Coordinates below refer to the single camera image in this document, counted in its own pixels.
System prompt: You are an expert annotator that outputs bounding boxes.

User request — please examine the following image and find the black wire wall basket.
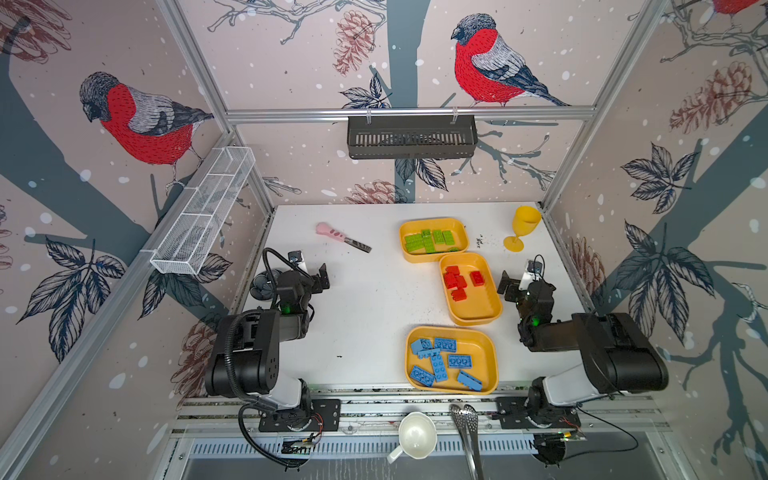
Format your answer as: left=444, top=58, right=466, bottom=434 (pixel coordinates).
left=347, top=115, right=478, bottom=160

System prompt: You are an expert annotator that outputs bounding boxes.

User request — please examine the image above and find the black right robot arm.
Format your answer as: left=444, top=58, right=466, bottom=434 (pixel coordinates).
left=496, top=272, right=669, bottom=429

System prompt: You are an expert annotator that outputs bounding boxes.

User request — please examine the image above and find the yellow tray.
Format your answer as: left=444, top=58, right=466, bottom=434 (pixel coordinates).
left=404, top=325, right=499, bottom=395
left=439, top=252, right=503, bottom=327
left=399, top=217, right=469, bottom=263

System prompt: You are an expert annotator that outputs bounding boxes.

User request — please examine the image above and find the blue brick bottom vertical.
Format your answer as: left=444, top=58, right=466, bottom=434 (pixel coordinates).
left=417, top=348, right=441, bottom=359

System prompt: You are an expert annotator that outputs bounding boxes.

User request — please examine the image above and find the white measuring cup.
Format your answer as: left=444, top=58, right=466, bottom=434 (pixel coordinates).
left=387, top=412, right=438, bottom=464

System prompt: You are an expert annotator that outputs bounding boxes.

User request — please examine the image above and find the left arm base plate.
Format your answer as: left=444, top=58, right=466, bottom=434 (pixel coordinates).
left=258, top=399, right=341, bottom=433

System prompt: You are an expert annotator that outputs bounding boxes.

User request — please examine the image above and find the blue brick horizontal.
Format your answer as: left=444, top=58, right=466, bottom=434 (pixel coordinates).
left=409, top=366, right=435, bottom=387

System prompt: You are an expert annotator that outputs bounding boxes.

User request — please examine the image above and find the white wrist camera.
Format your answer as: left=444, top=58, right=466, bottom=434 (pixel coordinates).
left=519, top=260, right=543, bottom=290
left=288, top=250, right=307, bottom=270

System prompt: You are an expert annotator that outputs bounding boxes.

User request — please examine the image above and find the yellow plastic goblet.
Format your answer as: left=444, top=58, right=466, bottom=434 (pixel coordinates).
left=503, top=206, right=542, bottom=252

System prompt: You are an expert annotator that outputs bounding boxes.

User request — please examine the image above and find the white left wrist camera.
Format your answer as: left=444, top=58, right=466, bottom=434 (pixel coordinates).
left=288, top=250, right=307, bottom=270

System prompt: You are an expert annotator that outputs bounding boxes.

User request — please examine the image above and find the yellow tray near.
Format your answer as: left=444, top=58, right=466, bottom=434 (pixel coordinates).
left=404, top=325, right=499, bottom=395

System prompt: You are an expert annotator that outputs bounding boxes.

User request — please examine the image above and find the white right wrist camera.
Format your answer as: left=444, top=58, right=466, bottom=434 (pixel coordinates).
left=519, top=260, right=543, bottom=290

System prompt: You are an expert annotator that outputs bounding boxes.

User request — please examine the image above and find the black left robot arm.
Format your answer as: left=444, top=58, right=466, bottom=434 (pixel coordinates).
left=203, top=247, right=330, bottom=431

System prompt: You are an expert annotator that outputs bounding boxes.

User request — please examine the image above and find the blue roof-shaped brick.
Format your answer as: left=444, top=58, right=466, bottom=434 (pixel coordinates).
left=410, top=338, right=433, bottom=355

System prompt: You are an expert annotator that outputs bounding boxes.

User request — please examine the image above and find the yellow tray middle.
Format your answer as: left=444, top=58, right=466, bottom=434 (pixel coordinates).
left=439, top=252, right=503, bottom=327

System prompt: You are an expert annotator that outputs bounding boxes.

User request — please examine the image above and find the white mesh wall shelf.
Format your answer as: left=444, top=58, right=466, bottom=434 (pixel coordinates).
left=150, top=146, right=255, bottom=275

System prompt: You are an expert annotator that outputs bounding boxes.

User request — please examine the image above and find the yellow tray far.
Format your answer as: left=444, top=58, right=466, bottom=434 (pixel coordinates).
left=399, top=217, right=469, bottom=263

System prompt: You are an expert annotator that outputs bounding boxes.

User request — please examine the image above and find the green brick top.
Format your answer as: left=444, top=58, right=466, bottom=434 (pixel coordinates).
left=422, top=236, right=436, bottom=253

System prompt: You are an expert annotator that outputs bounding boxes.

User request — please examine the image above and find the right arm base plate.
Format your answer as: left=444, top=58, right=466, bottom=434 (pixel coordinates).
left=495, top=396, right=581, bottom=430

